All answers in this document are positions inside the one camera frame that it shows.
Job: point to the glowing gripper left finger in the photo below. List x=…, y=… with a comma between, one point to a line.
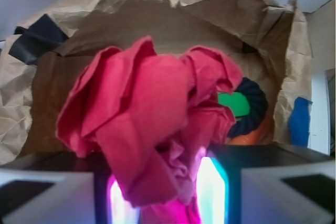
x=62, y=188

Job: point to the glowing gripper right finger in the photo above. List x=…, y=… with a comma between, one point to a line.
x=266, y=184

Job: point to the red paper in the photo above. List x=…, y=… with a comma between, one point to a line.
x=153, y=117

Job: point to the orange toy carrot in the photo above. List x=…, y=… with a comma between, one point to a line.
x=255, y=136

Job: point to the white plastic board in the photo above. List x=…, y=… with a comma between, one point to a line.
x=319, y=139

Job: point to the green wooden block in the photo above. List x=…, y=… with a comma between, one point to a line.
x=236, y=101

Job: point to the brown paper bag tray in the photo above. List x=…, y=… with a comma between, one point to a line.
x=267, y=39

